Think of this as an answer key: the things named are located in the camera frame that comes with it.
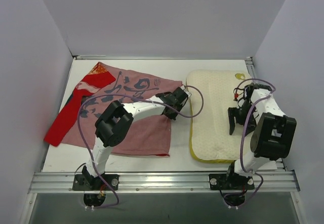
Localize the red pink printed pillowcase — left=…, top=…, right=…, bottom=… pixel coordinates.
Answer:
left=44, top=62, right=182, bottom=156

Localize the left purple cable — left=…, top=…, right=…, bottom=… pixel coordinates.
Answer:
left=77, top=85, right=205, bottom=208

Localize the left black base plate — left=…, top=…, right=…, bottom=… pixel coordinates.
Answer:
left=72, top=174, right=119, bottom=191

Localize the aluminium front rail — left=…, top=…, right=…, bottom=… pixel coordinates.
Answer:
left=29, top=170, right=300, bottom=194

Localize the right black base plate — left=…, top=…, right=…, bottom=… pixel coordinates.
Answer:
left=209, top=173, right=255, bottom=191

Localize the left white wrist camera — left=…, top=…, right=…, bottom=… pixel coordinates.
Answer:
left=184, top=88, right=192, bottom=99

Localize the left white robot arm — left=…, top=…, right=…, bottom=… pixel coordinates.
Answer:
left=77, top=87, right=191, bottom=189

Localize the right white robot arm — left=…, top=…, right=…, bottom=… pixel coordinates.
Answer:
left=224, top=79, right=297, bottom=188

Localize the cream pillow yellow edge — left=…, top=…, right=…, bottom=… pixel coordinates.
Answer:
left=186, top=70, right=251, bottom=163

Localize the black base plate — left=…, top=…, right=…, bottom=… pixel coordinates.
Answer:
left=209, top=173, right=255, bottom=191
left=72, top=174, right=119, bottom=191

